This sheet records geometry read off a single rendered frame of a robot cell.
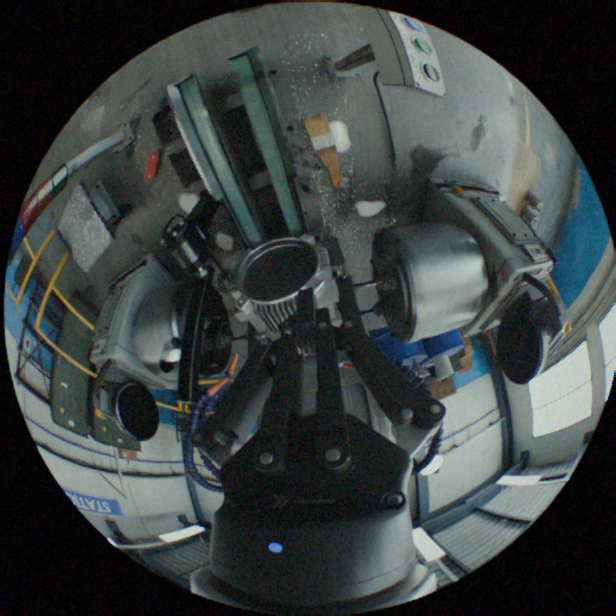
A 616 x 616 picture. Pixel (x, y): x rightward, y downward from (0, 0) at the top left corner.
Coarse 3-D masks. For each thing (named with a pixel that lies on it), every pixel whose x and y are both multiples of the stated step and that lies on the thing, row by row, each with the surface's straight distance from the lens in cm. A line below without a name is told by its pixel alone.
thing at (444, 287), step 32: (416, 224) 44; (448, 224) 46; (384, 256) 42; (416, 256) 34; (448, 256) 38; (480, 256) 45; (384, 288) 38; (416, 288) 33; (448, 288) 36; (480, 288) 42; (416, 320) 35; (448, 320) 40
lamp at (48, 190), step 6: (48, 180) 45; (42, 186) 45; (48, 186) 44; (36, 192) 44; (42, 192) 44; (48, 192) 44; (42, 198) 44; (48, 198) 45; (42, 204) 44; (48, 204) 46; (42, 210) 45
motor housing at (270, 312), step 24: (288, 240) 43; (240, 264) 42; (264, 264) 46; (288, 264) 47; (312, 264) 43; (240, 288) 37; (264, 288) 49; (288, 288) 54; (264, 312) 34; (288, 312) 34
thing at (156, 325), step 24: (168, 288) 51; (192, 288) 49; (144, 312) 52; (168, 312) 44; (216, 312) 55; (144, 336) 51; (168, 336) 44; (216, 336) 53; (240, 336) 51; (144, 360) 55; (168, 360) 47; (216, 360) 51
